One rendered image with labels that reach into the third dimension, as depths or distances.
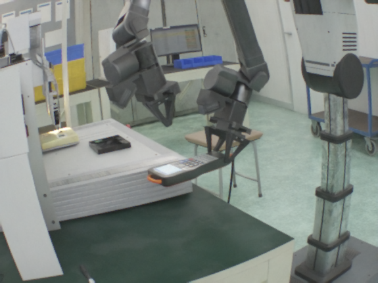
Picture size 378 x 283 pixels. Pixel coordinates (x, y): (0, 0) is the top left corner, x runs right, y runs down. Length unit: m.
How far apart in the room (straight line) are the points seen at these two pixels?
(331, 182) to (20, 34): 1.29
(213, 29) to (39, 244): 5.09
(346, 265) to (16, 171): 1.29
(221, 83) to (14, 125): 0.55
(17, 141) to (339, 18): 0.97
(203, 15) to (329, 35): 4.51
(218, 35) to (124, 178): 4.70
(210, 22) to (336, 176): 4.51
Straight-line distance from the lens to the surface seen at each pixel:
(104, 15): 5.20
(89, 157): 1.40
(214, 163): 1.11
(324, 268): 1.59
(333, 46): 1.28
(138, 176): 1.22
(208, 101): 1.09
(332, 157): 1.42
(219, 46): 5.81
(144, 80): 0.98
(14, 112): 0.81
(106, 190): 1.20
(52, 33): 5.48
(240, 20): 1.05
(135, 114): 5.39
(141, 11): 1.02
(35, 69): 1.66
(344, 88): 1.29
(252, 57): 1.10
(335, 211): 1.47
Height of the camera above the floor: 1.25
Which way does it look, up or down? 15 degrees down
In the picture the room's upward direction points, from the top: 6 degrees counter-clockwise
